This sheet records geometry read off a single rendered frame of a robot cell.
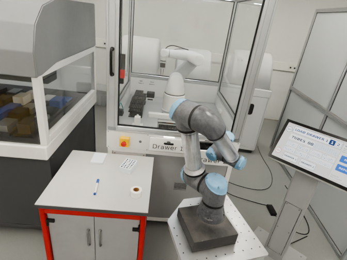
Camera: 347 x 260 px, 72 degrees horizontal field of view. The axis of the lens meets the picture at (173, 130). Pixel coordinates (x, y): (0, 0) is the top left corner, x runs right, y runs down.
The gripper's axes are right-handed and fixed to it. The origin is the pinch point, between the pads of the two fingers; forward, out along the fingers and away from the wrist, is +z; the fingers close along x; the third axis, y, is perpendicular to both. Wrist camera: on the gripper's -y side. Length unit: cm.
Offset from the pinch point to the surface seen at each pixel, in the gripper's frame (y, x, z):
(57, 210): 45, -92, -7
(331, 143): -5, 71, -25
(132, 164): 7, -56, 10
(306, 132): -15, 60, -19
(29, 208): 35, -134, 53
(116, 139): -13, -71, 14
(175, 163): -3.6, -23.5, 29.4
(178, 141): -13.7, -24.3, 9.4
